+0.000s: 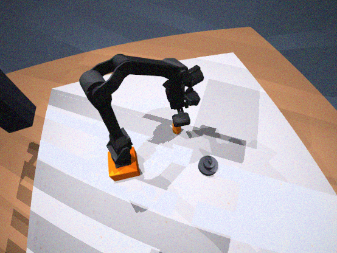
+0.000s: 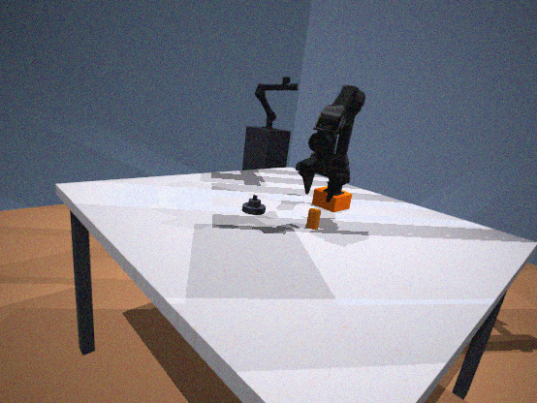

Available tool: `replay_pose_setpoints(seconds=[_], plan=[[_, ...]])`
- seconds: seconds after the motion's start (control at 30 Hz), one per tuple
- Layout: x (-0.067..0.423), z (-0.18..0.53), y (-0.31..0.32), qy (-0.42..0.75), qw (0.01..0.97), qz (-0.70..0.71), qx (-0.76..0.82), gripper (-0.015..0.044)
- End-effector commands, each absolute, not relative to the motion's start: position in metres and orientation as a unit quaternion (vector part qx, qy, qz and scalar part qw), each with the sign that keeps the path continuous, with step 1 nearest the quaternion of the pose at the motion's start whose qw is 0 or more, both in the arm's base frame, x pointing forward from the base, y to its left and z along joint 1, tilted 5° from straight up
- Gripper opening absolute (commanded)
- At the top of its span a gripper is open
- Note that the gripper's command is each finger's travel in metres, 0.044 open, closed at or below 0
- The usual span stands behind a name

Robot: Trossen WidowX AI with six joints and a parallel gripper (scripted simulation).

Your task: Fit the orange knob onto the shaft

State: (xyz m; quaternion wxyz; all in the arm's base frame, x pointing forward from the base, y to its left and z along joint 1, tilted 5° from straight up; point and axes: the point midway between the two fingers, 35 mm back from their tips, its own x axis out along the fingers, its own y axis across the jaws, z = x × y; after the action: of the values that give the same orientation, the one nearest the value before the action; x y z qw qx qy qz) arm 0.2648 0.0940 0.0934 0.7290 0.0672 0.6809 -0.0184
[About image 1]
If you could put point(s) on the orange knob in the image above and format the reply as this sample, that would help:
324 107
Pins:
176 130

